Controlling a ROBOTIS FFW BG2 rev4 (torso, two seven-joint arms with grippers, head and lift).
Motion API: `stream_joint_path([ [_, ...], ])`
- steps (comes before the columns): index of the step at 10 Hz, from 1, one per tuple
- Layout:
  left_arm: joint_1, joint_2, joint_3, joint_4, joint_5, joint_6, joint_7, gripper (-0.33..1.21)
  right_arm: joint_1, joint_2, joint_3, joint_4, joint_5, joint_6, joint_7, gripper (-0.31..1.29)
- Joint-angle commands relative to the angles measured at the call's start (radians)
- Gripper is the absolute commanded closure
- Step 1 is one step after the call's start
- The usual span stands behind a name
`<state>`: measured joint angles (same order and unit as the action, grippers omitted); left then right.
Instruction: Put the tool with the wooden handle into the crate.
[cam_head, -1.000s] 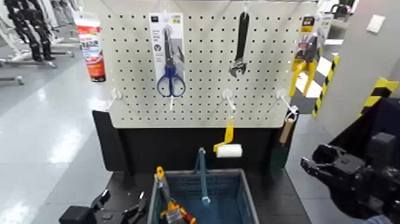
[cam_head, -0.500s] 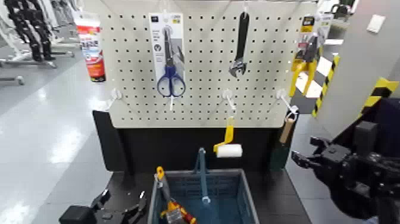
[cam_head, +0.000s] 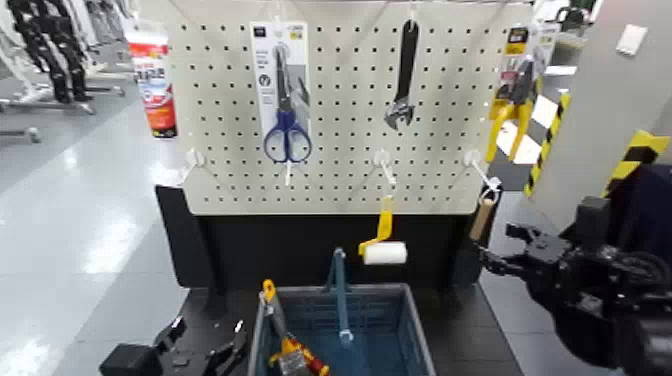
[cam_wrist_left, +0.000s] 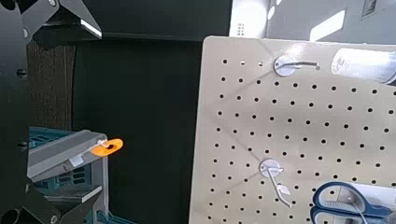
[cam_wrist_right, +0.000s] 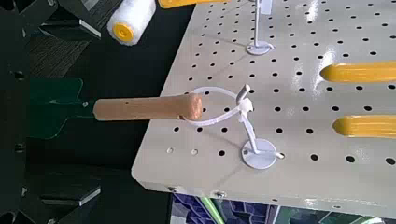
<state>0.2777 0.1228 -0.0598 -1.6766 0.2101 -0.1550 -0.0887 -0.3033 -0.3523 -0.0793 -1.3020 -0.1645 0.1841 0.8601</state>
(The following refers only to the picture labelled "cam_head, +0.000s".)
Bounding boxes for yellow paint roller white sleeve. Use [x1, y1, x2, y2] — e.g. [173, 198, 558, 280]
[358, 195, 409, 266]

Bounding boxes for red white product package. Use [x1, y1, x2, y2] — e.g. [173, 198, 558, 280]
[125, 30, 180, 139]

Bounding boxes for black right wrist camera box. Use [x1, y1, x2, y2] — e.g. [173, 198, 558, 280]
[574, 196, 613, 248]

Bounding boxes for wooden handle green blade tool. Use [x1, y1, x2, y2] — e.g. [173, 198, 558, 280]
[455, 188, 498, 287]

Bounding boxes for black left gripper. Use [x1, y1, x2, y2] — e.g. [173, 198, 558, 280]
[99, 315, 250, 376]

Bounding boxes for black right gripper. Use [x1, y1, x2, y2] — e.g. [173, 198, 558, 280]
[473, 222, 575, 296]

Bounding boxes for black background device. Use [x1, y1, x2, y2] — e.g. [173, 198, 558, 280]
[555, 5, 592, 34]

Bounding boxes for red yellow screwdriver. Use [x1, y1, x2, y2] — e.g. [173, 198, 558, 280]
[301, 346, 332, 376]

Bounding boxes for white perforated pegboard panel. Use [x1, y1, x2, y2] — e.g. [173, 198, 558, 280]
[166, 0, 534, 216]

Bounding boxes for black adjustable wrench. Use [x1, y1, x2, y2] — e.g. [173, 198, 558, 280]
[384, 19, 420, 131]

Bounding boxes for black humanoid robot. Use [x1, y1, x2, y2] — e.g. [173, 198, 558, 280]
[6, 0, 93, 104]

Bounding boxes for yellow red tool in basket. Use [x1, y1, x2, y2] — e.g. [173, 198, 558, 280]
[260, 279, 311, 376]

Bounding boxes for yellow handled pliers in packaging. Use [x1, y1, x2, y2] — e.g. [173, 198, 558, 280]
[485, 25, 560, 164]

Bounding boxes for black pegboard stand panel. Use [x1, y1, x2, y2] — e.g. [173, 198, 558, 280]
[155, 183, 504, 319]

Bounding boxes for blue plastic crate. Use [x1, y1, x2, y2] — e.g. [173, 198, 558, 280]
[247, 283, 437, 376]

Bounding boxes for blue scissors on package card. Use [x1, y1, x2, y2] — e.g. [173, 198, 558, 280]
[250, 20, 315, 165]

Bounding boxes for white wall switch plate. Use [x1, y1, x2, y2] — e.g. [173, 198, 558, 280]
[615, 23, 649, 57]

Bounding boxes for dark navy clothed person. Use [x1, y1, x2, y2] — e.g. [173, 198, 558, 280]
[608, 163, 672, 264]

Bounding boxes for yellow black hazard corner guard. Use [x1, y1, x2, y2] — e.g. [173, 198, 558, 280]
[523, 91, 572, 199]
[603, 130, 672, 198]

